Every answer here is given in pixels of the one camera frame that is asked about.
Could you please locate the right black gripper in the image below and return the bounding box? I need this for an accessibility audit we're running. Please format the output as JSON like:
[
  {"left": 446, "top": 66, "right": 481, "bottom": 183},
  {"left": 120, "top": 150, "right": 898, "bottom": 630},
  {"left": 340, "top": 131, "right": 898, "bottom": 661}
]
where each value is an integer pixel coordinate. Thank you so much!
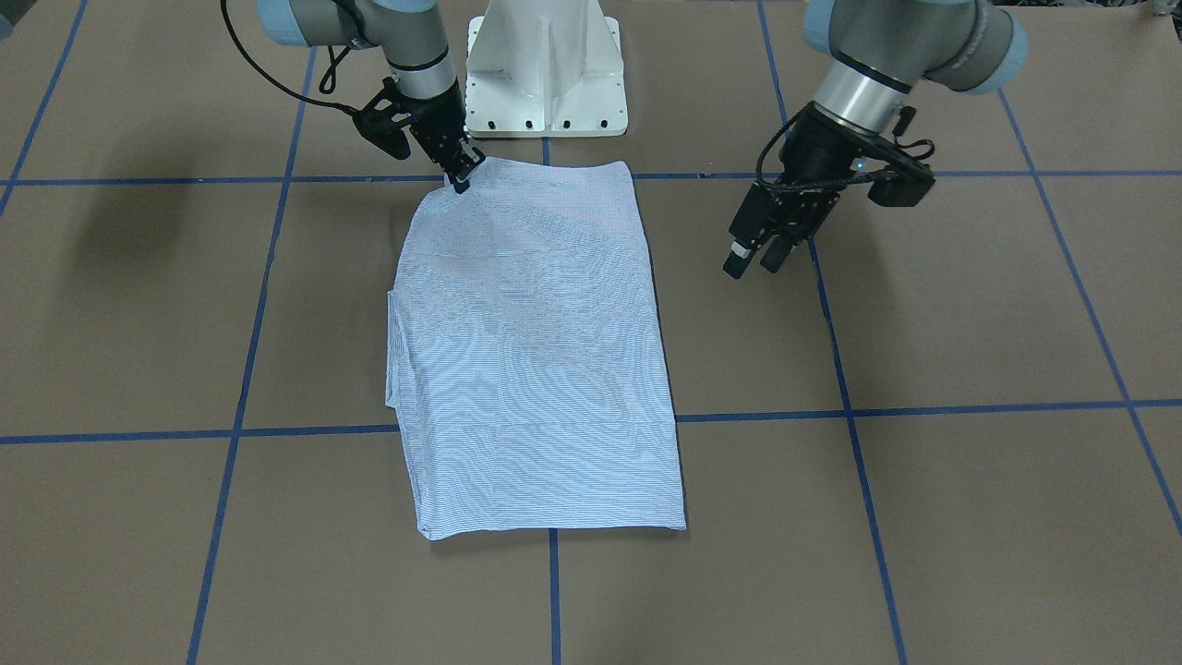
[{"left": 353, "top": 79, "right": 487, "bottom": 193}]

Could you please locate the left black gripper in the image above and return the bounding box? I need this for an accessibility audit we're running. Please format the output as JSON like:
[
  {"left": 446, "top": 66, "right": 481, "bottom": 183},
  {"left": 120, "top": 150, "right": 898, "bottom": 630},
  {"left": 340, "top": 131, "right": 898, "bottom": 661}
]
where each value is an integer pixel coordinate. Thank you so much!
[{"left": 722, "top": 103, "right": 935, "bottom": 281}]

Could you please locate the blue striped button shirt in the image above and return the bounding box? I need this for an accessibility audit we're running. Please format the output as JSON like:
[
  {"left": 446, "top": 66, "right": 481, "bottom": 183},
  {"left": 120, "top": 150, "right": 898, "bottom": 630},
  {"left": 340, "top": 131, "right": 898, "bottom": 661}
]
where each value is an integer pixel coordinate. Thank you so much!
[{"left": 387, "top": 157, "right": 687, "bottom": 540}]

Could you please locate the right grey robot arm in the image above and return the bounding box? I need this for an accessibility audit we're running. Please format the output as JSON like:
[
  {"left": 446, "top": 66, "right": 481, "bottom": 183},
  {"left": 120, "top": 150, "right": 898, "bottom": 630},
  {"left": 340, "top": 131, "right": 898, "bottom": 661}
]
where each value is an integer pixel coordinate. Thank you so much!
[{"left": 255, "top": 1, "right": 485, "bottom": 194}]

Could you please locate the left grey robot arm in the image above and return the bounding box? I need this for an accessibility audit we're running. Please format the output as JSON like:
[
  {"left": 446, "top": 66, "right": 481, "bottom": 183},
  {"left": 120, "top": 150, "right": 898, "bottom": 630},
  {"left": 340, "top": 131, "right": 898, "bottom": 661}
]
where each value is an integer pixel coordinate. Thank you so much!
[{"left": 723, "top": 1, "right": 1030, "bottom": 279}]

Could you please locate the white metal mounting plate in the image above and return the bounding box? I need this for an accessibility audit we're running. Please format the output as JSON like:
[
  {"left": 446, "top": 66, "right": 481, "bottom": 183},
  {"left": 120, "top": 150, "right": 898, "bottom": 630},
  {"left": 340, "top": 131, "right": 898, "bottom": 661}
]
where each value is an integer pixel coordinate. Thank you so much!
[{"left": 465, "top": 1, "right": 630, "bottom": 139}]

